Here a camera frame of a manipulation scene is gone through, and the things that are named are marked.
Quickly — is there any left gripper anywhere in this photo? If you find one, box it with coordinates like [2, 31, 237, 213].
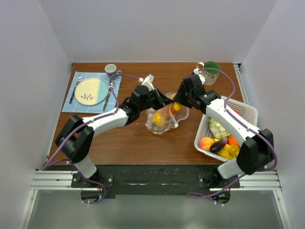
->
[138, 86, 173, 112]

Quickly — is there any yellow red mango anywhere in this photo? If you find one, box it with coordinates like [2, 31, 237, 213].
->
[172, 102, 182, 112]

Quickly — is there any polka dot zip bag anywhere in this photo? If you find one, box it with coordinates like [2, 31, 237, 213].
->
[145, 104, 189, 135]

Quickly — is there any yellow lemon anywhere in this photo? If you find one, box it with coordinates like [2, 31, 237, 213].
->
[153, 112, 166, 127]

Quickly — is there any purple eggplant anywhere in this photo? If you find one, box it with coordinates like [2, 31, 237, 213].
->
[210, 138, 228, 153]

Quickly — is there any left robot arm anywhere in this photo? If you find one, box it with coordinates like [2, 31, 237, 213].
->
[55, 85, 173, 187]

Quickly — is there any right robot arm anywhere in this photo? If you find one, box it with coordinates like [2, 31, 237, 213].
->
[174, 74, 277, 187]

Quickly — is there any green interior floral mug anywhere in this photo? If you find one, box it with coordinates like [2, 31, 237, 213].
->
[194, 61, 221, 85]

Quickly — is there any cabbage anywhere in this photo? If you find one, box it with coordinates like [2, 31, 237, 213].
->
[209, 118, 230, 139]

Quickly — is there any blue placemat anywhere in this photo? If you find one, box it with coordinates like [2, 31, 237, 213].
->
[62, 72, 122, 114]

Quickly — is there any peach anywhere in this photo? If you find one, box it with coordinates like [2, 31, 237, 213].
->
[198, 137, 214, 151]

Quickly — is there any small grey cup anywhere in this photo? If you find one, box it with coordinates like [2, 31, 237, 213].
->
[104, 63, 122, 77]

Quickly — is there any white plastic basket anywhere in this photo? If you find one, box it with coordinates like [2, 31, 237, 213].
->
[194, 96, 259, 162]

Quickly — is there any small orange tangerine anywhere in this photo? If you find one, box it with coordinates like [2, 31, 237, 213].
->
[228, 135, 239, 146]

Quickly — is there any yellow banana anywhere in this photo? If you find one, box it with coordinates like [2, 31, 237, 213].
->
[217, 143, 240, 160]

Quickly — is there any cream and blue plate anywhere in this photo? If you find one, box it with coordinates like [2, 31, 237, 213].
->
[74, 77, 109, 106]

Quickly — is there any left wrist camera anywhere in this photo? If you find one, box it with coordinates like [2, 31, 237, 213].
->
[138, 74, 154, 91]

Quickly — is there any spoon with black handle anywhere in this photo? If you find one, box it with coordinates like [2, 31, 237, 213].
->
[102, 80, 115, 111]

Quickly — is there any fork with black handle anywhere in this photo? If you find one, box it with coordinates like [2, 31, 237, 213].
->
[69, 74, 82, 104]

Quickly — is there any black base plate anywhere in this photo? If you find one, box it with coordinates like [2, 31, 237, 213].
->
[71, 164, 240, 200]

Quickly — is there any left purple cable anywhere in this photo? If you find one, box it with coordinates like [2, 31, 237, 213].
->
[41, 73, 143, 204]

